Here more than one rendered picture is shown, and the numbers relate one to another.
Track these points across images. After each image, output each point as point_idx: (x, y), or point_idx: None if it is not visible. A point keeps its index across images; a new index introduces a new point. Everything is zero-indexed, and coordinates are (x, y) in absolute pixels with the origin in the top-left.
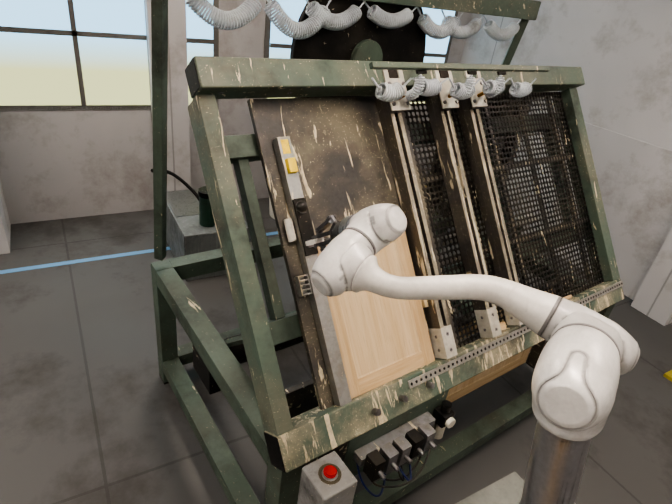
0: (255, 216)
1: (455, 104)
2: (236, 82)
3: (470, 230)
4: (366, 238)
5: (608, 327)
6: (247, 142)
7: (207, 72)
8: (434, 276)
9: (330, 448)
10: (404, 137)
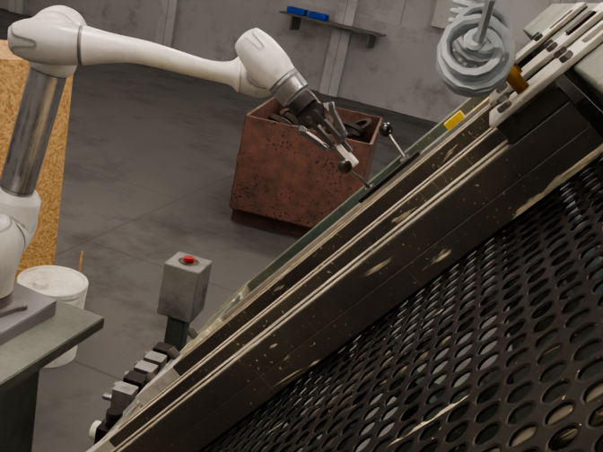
0: None
1: (496, 94)
2: (528, 26)
3: (249, 321)
4: None
5: (43, 14)
6: None
7: (537, 17)
8: (186, 53)
9: (210, 317)
10: (457, 133)
